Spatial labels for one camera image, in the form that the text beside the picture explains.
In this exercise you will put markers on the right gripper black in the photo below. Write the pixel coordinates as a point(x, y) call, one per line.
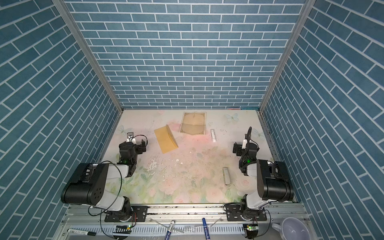
point(237, 148)

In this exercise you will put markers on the white glue stick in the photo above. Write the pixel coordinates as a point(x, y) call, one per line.
point(213, 135)

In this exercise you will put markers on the black marker pen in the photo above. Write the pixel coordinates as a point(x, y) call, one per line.
point(81, 232)

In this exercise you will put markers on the left circuit board green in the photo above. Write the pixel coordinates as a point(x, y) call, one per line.
point(121, 232)

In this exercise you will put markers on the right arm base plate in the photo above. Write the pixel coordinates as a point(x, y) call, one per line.
point(236, 213)

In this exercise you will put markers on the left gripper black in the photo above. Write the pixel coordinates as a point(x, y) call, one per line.
point(139, 147)

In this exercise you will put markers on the circuit board green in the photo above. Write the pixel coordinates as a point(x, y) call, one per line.
point(121, 232)
point(250, 231)

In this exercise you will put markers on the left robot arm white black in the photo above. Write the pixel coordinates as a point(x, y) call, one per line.
point(100, 185)

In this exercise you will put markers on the right circuit board green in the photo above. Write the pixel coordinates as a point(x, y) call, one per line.
point(250, 231)

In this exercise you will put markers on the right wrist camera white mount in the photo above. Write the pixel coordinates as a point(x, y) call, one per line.
point(245, 142)

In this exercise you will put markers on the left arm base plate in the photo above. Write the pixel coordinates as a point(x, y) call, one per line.
point(134, 214)

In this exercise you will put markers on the brown kraft envelope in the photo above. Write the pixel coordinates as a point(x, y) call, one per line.
point(166, 139)

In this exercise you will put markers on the cream letter paper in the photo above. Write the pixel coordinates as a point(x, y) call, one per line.
point(193, 123)

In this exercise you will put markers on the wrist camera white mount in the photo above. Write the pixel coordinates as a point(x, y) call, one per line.
point(245, 142)
point(130, 137)

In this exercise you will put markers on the blue white marker pen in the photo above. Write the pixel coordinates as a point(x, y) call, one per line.
point(169, 231)

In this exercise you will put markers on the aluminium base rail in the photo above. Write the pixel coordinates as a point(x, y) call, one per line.
point(188, 222)

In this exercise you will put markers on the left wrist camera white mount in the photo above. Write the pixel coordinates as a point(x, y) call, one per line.
point(130, 137)

